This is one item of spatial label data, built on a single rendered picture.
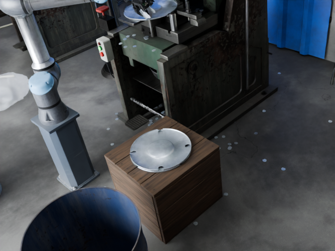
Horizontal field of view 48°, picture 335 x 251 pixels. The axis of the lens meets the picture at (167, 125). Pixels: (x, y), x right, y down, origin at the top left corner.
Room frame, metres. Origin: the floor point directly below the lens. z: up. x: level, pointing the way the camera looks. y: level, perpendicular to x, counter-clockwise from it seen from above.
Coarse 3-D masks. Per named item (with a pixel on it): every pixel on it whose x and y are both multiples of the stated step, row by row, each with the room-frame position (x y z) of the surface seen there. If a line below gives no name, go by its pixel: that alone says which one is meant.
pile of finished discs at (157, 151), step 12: (156, 132) 1.47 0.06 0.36; (168, 132) 1.45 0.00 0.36; (180, 132) 1.44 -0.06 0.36; (132, 144) 1.40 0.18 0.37; (144, 144) 1.40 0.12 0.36; (156, 144) 1.37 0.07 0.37; (168, 144) 1.36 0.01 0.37; (180, 144) 1.35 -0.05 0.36; (132, 156) 1.33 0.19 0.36; (144, 156) 1.31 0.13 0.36; (156, 156) 1.29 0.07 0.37; (168, 156) 1.28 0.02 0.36; (180, 156) 1.27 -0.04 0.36; (144, 168) 1.23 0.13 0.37; (156, 168) 1.22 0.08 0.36; (168, 168) 1.20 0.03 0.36
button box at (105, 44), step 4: (104, 36) 2.11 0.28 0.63; (96, 40) 2.09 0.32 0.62; (100, 40) 2.06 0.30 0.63; (104, 40) 2.05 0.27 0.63; (108, 40) 2.06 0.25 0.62; (104, 44) 2.04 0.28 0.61; (108, 44) 2.05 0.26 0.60; (104, 48) 2.04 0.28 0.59; (108, 48) 2.05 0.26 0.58; (104, 52) 2.05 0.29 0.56; (108, 52) 2.05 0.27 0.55; (112, 52) 2.06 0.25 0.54; (104, 56) 2.06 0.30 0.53; (108, 56) 2.04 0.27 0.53; (112, 56) 2.06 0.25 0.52; (104, 60) 2.07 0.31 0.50; (108, 60) 2.04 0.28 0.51; (108, 68) 2.11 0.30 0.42; (112, 76) 2.12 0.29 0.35
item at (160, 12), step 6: (156, 0) 2.11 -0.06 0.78; (162, 0) 2.10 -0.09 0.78; (168, 0) 2.08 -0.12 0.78; (132, 6) 2.08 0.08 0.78; (150, 6) 2.02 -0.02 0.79; (156, 6) 2.01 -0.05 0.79; (162, 6) 2.00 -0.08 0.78; (168, 6) 1.99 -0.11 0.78; (132, 12) 1.99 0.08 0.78; (156, 12) 1.94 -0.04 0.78; (162, 12) 1.92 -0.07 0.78; (168, 12) 1.91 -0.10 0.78; (132, 18) 1.90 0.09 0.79; (138, 18) 1.90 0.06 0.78; (144, 18) 1.88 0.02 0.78; (156, 18) 1.86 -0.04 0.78
